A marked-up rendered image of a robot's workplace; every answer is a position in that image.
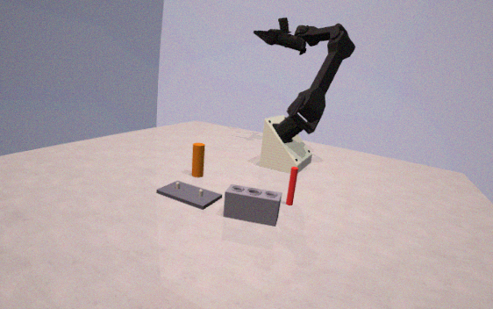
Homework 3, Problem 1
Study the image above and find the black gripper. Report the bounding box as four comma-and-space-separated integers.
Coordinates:
254, 29, 294, 47

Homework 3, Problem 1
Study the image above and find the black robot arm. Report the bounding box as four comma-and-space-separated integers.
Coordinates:
272, 23, 355, 143

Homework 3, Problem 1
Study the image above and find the orange cylinder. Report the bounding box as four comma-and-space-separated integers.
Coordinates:
192, 143, 204, 177

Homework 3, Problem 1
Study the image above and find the red peg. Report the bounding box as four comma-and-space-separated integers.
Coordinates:
286, 167, 298, 205

